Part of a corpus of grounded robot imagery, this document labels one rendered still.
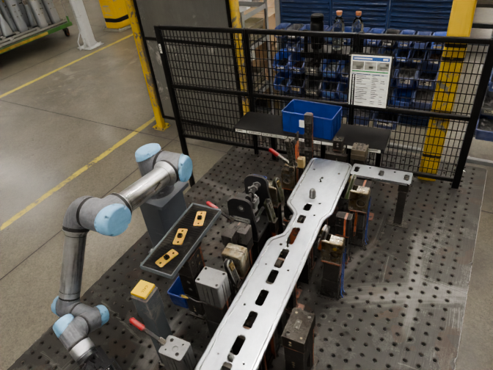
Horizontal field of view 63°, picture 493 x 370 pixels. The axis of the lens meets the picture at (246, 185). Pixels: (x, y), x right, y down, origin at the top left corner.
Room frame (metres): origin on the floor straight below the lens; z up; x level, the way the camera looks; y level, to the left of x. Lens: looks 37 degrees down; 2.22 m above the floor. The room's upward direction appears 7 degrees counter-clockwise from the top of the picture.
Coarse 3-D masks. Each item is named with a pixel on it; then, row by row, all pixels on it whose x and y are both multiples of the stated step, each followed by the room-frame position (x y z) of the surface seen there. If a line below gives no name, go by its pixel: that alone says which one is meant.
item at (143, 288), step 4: (140, 280) 0.93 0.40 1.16; (144, 280) 0.93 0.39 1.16; (140, 284) 0.92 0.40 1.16; (144, 284) 0.91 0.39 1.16; (148, 284) 0.91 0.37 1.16; (152, 284) 0.91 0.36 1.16; (136, 288) 0.90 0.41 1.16; (140, 288) 0.90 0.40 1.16; (144, 288) 0.90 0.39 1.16; (148, 288) 0.90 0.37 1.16; (152, 288) 0.90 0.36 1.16; (132, 292) 0.89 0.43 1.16; (136, 292) 0.88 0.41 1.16; (140, 292) 0.88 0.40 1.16; (144, 292) 0.88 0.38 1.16; (148, 292) 0.88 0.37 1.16; (136, 296) 0.87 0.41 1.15; (140, 296) 0.87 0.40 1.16; (144, 296) 0.86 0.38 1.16
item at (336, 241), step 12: (324, 240) 1.13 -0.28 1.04; (336, 240) 1.12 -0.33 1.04; (324, 252) 1.12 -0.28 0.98; (336, 252) 1.10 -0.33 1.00; (324, 264) 1.12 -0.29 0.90; (336, 264) 1.09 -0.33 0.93; (324, 276) 1.12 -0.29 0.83; (336, 276) 1.10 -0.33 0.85; (324, 288) 1.12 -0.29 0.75; (336, 288) 1.09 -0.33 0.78
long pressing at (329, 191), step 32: (320, 160) 1.75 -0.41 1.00; (320, 192) 1.48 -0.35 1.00; (288, 224) 1.29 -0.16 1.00; (320, 224) 1.27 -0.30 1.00; (288, 256) 1.10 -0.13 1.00; (256, 288) 0.97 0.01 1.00; (288, 288) 0.95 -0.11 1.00; (224, 320) 0.84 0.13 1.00; (256, 320) 0.83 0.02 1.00; (224, 352) 0.72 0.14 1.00; (256, 352) 0.71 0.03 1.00
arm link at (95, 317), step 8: (80, 304) 0.97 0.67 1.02; (72, 312) 0.94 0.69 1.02; (80, 312) 0.93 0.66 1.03; (88, 312) 0.92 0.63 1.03; (96, 312) 0.93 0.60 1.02; (104, 312) 0.94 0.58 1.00; (88, 320) 0.89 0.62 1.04; (96, 320) 0.90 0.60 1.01; (104, 320) 0.92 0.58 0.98; (96, 328) 0.89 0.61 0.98
